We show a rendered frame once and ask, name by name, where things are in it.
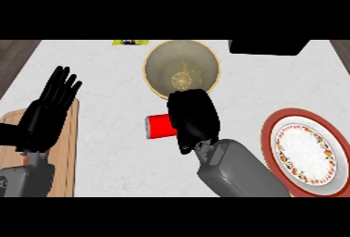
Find yellow-rimmed olive bowl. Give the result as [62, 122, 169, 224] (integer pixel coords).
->
[141, 40, 223, 101]

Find black appliance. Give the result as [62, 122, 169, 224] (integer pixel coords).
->
[227, 40, 311, 56]

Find wooden cutting board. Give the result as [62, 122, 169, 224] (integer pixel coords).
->
[0, 97, 81, 198]

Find red-rimmed white floral plate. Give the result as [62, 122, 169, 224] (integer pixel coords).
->
[259, 107, 350, 198]

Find red can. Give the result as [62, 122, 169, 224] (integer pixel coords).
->
[143, 113, 178, 141]

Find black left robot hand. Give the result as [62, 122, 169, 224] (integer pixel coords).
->
[0, 65, 82, 153]

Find yellow packet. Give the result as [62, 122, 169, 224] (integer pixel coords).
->
[112, 40, 150, 46]

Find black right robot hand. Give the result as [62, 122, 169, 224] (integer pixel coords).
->
[165, 88, 221, 156]

